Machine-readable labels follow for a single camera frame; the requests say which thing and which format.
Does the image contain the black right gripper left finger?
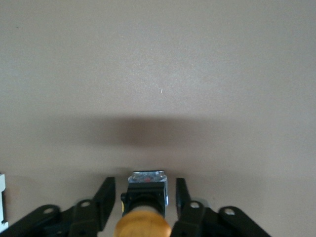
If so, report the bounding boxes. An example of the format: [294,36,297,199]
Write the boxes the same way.
[0,176,116,237]

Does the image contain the yellow push button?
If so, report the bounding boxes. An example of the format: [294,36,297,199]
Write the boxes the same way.
[114,169,172,237]

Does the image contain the white circuit breaker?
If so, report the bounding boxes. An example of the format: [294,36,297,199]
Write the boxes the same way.
[0,172,9,228]

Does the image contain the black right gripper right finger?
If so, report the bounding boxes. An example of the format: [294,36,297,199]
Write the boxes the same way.
[171,177,273,237]

